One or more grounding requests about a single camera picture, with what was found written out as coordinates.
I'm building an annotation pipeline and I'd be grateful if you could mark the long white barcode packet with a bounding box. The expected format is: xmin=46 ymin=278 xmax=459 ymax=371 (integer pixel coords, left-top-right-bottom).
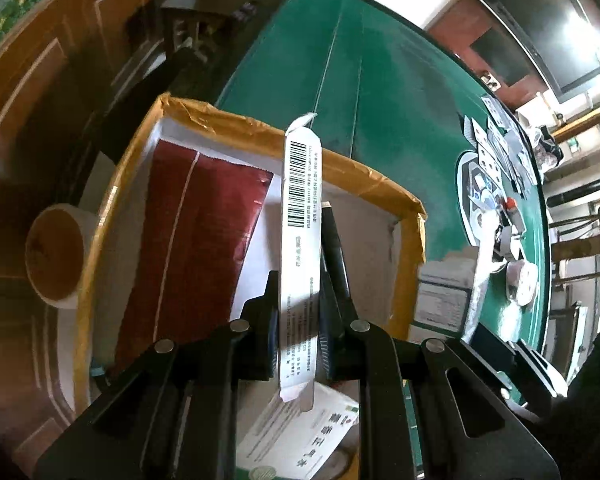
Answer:
xmin=278 ymin=112 xmax=323 ymax=411

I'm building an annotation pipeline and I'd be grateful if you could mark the spread of playing cards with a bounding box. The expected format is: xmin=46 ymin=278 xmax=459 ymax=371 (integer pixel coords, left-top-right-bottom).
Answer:
xmin=461 ymin=94 xmax=542 ymax=197

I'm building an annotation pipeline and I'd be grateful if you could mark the tape roll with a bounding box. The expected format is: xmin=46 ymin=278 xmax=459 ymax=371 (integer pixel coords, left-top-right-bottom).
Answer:
xmin=505 ymin=259 xmax=539 ymax=306

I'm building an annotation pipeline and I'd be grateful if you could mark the black television screen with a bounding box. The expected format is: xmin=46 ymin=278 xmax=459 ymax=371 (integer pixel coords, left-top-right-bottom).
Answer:
xmin=482 ymin=0 xmax=600 ymax=105

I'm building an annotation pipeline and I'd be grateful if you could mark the dark wooden side table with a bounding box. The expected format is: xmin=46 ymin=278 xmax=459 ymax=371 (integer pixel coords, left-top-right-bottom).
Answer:
xmin=160 ymin=0 xmax=241 ymax=56

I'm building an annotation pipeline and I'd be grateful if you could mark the dark cloth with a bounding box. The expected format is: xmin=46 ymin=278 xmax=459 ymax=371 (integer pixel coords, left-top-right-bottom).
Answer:
xmin=555 ymin=294 xmax=600 ymax=480

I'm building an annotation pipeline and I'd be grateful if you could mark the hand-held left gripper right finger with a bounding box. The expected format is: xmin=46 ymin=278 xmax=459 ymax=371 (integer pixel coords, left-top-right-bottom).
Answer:
xmin=318 ymin=271 xmax=561 ymax=480

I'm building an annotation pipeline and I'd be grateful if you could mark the white oval tray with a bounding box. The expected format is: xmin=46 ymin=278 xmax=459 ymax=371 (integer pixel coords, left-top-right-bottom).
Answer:
xmin=455 ymin=152 xmax=506 ymax=248

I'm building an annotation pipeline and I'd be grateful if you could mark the dark red foil packet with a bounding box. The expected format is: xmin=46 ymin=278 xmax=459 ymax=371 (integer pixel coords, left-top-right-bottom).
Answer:
xmin=111 ymin=140 xmax=275 ymax=376

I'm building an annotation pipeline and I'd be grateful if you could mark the black pen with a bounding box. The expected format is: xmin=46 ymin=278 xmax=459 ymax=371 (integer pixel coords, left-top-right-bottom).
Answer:
xmin=319 ymin=204 xmax=353 ymax=321

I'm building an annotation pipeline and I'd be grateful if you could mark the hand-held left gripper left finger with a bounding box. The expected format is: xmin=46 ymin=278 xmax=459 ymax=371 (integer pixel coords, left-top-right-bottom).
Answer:
xmin=32 ymin=270 xmax=281 ymax=480

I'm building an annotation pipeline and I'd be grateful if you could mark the wooden door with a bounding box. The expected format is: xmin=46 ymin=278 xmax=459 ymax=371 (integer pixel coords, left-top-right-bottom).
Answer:
xmin=0 ymin=0 xmax=171 ymax=201

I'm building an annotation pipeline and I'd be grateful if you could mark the black pole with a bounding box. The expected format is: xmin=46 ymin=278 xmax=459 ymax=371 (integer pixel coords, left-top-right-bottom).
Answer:
xmin=547 ymin=171 xmax=600 ymax=207

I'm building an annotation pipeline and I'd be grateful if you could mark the red capped white bottle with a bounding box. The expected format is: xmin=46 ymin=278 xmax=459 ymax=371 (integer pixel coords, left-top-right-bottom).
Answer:
xmin=504 ymin=198 xmax=527 ymax=235

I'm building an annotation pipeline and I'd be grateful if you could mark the wooden television cabinet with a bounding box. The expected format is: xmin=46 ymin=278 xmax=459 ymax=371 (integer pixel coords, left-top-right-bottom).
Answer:
xmin=427 ymin=5 xmax=551 ymax=106

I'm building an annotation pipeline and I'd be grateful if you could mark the white and green medicine box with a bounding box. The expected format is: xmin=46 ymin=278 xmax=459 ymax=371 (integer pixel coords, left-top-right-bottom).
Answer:
xmin=236 ymin=382 xmax=362 ymax=480

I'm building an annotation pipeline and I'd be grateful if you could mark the cardboard box with yellow tape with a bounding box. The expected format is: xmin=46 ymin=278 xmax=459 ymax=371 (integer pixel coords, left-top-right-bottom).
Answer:
xmin=72 ymin=92 xmax=428 ymax=480

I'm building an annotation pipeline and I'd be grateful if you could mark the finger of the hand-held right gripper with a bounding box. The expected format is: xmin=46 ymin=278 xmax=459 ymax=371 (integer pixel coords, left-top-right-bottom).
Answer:
xmin=475 ymin=321 xmax=570 ymax=407

